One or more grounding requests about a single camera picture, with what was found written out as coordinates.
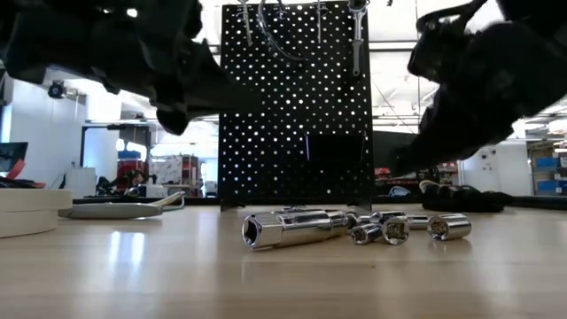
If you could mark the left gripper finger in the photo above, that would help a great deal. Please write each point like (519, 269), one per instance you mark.
(217, 75)
(221, 104)

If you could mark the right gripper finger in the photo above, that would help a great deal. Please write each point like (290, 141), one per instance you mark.
(425, 133)
(456, 146)

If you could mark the small chrome socket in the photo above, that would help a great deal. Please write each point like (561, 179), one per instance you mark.
(395, 231)
(452, 227)
(390, 215)
(359, 219)
(297, 208)
(365, 234)
(417, 222)

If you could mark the chrome ratchet wrench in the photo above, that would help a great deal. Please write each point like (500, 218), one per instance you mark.
(357, 57)

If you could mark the long chrome deep socket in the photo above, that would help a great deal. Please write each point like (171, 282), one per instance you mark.
(292, 228)

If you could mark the grey utility knife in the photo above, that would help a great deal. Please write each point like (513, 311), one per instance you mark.
(111, 211)

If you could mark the beige masking tape roll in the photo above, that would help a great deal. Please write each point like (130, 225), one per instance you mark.
(31, 212)

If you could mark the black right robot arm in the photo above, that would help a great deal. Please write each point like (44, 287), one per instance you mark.
(540, 11)

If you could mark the white pillar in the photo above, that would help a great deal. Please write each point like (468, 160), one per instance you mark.
(478, 177)

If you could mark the black computer monitor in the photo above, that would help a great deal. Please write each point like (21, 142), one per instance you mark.
(385, 146)

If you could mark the black work gloves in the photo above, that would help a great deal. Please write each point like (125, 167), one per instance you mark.
(460, 201)

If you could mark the black perforated pegboard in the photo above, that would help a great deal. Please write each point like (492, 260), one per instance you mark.
(288, 133)

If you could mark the black pegboard bin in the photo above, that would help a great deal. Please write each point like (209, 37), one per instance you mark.
(336, 150)

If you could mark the shelf with blue bins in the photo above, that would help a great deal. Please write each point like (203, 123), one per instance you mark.
(549, 177)

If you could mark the red tool chest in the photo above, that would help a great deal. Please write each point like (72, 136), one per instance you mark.
(130, 165)

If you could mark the small white device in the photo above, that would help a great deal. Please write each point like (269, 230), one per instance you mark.
(153, 191)

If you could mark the white ribbed device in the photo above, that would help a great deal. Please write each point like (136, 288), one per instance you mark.
(82, 181)

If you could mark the dark monitor with red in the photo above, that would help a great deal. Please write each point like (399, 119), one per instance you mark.
(15, 153)

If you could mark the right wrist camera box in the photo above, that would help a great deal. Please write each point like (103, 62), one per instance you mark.
(427, 53)

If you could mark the black hanging ceiling camera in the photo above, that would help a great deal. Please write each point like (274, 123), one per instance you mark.
(56, 89)

